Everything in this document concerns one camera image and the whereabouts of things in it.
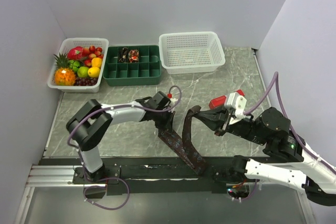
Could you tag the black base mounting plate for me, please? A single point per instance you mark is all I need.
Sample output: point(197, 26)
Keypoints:
point(162, 175)

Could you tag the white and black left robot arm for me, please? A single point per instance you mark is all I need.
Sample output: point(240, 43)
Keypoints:
point(88, 126)

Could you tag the white perforated empty basket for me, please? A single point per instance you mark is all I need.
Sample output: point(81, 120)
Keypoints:
point(192, 52)

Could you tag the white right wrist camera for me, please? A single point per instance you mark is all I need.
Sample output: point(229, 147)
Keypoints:
point(235, 104)

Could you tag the orange fruit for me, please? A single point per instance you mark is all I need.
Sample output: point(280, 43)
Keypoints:
point(96, 62)

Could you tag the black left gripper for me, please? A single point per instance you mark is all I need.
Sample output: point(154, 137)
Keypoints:
point(168, 125)

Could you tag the red rectangular box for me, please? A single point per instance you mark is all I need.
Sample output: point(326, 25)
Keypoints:
point(216, 102)

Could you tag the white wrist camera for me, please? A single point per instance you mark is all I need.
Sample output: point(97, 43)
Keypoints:
point(173, 100)
point(235, 104)

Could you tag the orange pineapple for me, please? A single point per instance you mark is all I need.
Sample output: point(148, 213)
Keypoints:
point(63, 76)

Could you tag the brown floral necktie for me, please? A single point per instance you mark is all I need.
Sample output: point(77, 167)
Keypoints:
point(182, 146)

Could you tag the dark rolled tie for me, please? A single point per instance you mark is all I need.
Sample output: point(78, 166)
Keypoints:
point(123, 55)

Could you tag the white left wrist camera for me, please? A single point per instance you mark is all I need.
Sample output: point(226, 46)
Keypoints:
point(173, 100)

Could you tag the green compartment organizer tray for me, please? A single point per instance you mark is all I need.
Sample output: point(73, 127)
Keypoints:
point(143, 73)

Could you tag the pink dragon fruit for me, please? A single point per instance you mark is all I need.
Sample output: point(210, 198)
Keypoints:
point(75, 53)

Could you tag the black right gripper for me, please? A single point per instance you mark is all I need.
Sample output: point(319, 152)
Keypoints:
point(217, 118)

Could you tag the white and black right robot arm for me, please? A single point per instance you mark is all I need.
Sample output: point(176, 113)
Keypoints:
point(295, 165)

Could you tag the green apple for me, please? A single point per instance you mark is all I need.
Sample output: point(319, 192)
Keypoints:
point(82, 72)

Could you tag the yellow lemon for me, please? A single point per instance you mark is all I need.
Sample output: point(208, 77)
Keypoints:
point(94, 72)

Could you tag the red patterned rolled tie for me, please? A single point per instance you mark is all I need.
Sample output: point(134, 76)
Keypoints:
point(133, 56)

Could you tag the dark green fruit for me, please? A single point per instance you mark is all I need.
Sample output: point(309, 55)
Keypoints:
point(74, 65)

